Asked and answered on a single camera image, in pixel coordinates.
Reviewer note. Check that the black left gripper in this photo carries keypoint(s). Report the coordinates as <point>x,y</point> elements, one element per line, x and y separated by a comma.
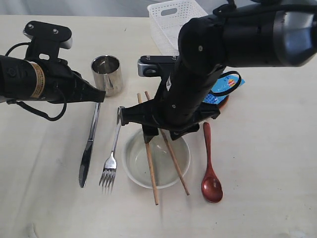
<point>65,85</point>

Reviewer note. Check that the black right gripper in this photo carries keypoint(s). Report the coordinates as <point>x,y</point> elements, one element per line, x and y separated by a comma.
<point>179,102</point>

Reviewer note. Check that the shiny steel cup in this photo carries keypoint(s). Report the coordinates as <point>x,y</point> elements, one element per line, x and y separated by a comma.
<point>107,74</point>

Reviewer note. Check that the brown wooden chopstick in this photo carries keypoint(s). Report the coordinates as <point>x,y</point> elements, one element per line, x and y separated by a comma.
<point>150,163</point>

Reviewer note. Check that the brown wooden plate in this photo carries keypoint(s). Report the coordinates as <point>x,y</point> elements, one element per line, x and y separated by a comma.
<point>222,103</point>

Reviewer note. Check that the blue chips snack bag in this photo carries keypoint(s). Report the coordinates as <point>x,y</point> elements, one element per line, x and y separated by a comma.
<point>223,84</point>

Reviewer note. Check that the grey-green ceramic bowl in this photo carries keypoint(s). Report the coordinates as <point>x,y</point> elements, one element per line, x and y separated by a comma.
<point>135,162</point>

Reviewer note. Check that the silver metal utensil handle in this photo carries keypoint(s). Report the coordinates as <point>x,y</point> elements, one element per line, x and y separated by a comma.
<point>86,157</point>

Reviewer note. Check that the red-brown wooden spoon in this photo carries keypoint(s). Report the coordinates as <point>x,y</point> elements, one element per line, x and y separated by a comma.
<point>211,186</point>

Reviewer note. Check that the silver metal fork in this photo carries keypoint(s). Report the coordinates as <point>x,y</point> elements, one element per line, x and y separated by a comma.
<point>110,165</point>

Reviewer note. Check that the white woven plastic basket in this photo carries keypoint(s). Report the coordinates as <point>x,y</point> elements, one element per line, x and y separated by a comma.
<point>167,18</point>

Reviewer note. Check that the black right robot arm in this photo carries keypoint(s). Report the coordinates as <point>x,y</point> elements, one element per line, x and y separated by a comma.
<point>267,33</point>

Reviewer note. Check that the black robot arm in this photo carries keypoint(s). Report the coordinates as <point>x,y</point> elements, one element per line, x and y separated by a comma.
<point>44,80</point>

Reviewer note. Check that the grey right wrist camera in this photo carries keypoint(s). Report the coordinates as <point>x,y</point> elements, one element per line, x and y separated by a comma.
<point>152,66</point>

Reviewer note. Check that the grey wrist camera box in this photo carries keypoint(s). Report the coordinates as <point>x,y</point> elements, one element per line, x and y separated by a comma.
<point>46,39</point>

